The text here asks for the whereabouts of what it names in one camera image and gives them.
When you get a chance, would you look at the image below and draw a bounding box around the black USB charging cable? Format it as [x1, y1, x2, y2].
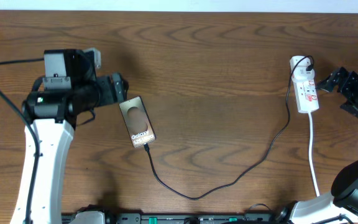
[143, 55, 315, 201]

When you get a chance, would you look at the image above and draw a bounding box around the Galaxy S25 Ultra smartphone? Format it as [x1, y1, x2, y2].
[119, 96, 156, 148]

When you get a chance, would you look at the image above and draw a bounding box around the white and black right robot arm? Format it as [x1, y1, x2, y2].
[276, 56, 358, 223]

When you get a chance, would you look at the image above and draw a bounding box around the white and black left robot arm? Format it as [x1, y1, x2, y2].
[11, 48, 129, 223]

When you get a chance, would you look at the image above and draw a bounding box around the white power strip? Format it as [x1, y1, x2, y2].
[290, 55, 319, 114]

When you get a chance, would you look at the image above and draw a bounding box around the white power strip cord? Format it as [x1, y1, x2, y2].
[307, 111, 321, 197]

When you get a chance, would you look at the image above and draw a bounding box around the black mounting rail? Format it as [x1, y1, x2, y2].
[62, 211, 279, 224]

